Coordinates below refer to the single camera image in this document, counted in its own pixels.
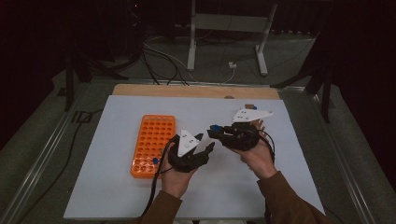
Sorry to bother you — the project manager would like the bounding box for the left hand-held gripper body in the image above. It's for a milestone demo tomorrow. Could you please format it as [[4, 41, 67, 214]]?
[[168, 128, 210, 174]]

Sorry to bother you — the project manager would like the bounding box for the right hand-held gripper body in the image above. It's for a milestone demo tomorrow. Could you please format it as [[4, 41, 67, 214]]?
[[221, 107, 275, 153]]

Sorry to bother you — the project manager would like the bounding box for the orange plastic tube rack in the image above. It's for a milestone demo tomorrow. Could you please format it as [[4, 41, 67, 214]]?
[[130, 114, 177, 180]]

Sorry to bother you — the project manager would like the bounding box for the person's left hand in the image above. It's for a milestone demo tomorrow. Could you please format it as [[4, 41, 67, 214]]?
[[161, 152, 199, 199]]

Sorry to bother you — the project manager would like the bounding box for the person's right hand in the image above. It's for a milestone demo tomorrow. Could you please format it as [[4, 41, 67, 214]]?
[[231, 119, 278, 181]]

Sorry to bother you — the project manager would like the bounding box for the white table mat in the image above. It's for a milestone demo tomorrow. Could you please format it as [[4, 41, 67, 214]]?
[[64, 94, 326, 220]]

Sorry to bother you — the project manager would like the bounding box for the black tripod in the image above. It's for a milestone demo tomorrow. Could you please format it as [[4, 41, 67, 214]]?
[[270, 31, 333, 124], [63, 50, 130, 112]]

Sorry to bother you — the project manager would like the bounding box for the grey metal stand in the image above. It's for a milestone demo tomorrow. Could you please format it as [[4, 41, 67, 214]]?
[[186, 0, 278, 77]]

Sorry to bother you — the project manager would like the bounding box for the dark equipment stand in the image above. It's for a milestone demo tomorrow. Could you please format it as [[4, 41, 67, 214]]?
[[124, 0, 148, 64]]

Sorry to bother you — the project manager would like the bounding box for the white floor cable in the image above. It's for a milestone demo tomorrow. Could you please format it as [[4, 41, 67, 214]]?
[[143, 41, 236, 85]]

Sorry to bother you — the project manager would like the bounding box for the black floor cable bundle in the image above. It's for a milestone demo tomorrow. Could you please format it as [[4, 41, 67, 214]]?
[[141, 46, 190, 87]]

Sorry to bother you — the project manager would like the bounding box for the aluminium frame rail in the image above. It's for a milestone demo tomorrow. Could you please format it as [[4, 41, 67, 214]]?
[[0, 81, 92, 224], [310, 92, 378, 224]]

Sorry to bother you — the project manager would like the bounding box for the long black floor cable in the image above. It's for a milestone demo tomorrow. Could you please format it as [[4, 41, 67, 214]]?
[[15, 107, 106, 224]]

